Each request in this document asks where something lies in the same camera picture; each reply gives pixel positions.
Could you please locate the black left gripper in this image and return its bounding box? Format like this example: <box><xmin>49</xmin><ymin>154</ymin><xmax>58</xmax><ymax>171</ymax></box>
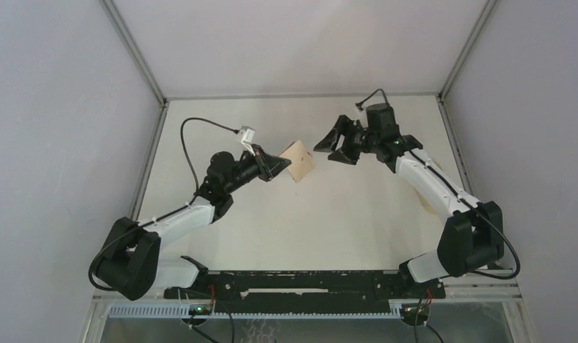
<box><xmin>224</xmin><ymin>144</ymin><xmax>290</xmax><ymax>194</ymax></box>

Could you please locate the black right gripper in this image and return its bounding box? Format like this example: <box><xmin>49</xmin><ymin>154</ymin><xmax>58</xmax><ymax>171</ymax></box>
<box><xmin>313</xmin><ymin>114</ymin><xmax>379</xmax><ymax>166</ymax></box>

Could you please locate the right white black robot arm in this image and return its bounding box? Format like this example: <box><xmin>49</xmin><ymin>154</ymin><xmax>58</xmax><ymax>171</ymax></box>
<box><xmin>314</xmin><ymin>115</ymin><xmax>504</xmax><ymax>297</ymax></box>

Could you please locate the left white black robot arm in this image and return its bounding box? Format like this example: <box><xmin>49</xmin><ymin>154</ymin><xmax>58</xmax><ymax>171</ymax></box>
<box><xmin>88</xmin><ymin>144</ymin><xmax>292</xmax><ymax>301</ymax></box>

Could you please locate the tan wooden tray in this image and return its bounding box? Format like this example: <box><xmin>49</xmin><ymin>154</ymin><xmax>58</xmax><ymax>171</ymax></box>
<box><xmin>410</xmin><ymin>161</ymin><xmax>446</xmax><ymax>218</ymax></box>

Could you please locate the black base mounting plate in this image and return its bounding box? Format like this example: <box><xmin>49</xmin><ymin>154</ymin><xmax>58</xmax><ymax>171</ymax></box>
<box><xmin>164</xmin><ymin>270</ymin><xmax>446</xmax><ymax>315</ymax></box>

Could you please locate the left green controller board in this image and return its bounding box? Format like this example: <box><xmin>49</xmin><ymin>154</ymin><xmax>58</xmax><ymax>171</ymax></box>
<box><xmin>189</xmin><ymin>305</ymin><xmax>213</xmax><ymax>317</ymax></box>

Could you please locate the green controller board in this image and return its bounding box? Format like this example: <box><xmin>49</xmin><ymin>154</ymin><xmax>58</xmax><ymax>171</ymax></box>
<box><xmin>401</xmin><ymin>305</ymin><xmax>430</xmax><ymax>318</ymax></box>
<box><xmin>189</xmin><ymin>305</ymin><xmax>213</xmax><ymax>317</ymax></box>

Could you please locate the right green controller board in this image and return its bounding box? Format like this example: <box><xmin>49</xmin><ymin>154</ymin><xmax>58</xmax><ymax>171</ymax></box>
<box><xmin>401</xmin><ymin>305</ymin><xmax>430</xmax><ymax>318</ymax></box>

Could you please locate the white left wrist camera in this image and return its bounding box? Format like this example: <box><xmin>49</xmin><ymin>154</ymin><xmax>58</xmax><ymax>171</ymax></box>
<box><xmin>236</xmin><ymin>126</ymin><xmax>255</xmax><ymax>155</ymax></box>

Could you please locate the black left camera cable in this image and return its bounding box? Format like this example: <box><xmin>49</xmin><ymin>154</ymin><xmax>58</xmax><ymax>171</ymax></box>
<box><xmin>180</xmin><ymin>117</ymin><xmax>240</xmax><ymax>195</ymax></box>

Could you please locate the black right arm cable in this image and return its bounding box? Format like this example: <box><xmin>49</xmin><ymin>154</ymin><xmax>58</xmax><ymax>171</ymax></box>
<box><xmin>354</xmin><ymin>88</ymin><xmax>522</xmax><ymax>281</ymax></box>

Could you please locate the right aluminium frame post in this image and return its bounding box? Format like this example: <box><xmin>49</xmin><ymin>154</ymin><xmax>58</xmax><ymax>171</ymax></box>
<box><xmin>438</xmin><ymin>0</ymin><xmax>499</xmax><ymax>103</ymax></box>

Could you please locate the aluminium frame post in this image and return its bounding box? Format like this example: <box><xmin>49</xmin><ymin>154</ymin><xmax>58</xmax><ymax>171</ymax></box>
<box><xmin>99</xmin><ymin>0</ymin><xmax>167</xmax><ymax>108</ymax></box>
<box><xmin>438</xmin><ymin>0</ymin><xmax>499</xmax><ymax>103</ymax></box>

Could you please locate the back aluminium frame rail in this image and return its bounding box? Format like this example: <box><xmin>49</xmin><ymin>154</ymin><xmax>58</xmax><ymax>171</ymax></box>
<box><xmin>166</xmin><ymin>91</ymin><xmax>439</xmax><ymax>102</ymax></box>

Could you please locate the aluminium frame rail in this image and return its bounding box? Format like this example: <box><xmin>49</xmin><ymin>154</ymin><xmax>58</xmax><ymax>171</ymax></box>
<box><xmin>166</xmin><ymin>91</ymin><xmax>439</xmax><ymax>102</ymax></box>
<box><xmin>91</xmin><ymin>269</ymin><xmax>522</xmax><ymax>304</ymax></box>

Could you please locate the white cable duct strip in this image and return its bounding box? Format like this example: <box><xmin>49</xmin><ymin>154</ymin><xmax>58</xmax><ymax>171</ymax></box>
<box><xmin>108</xmin><ymin>303</ymin><xmax>403</xmax><ymax>319</ymax></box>

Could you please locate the left aluminium frame post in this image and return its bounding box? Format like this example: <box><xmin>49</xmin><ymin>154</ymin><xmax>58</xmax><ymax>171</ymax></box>
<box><xmin>99</xmin><ymin>0</ymin><xmax>167</xmax><ymax>108</ymax></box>

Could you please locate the aluminium frame front rail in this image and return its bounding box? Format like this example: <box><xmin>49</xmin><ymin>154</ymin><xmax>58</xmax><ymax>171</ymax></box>
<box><xmin>91</xmin><ymin>269</ymin><xmax>522</xmax><ymax>304</ymax></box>

